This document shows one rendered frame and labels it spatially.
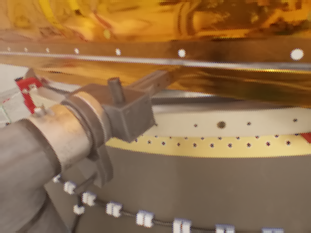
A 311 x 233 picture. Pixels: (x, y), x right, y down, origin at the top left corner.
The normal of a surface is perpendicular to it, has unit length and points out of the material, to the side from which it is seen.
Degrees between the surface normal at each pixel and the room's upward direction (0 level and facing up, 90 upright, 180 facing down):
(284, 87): 90
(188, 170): 62
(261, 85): 90
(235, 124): 90
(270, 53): 90
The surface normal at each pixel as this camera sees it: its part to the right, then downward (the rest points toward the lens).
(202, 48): -0.63, 0.46
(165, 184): -0.38, 0.01
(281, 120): -0.11, 0.47
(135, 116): 0.76, 0.18
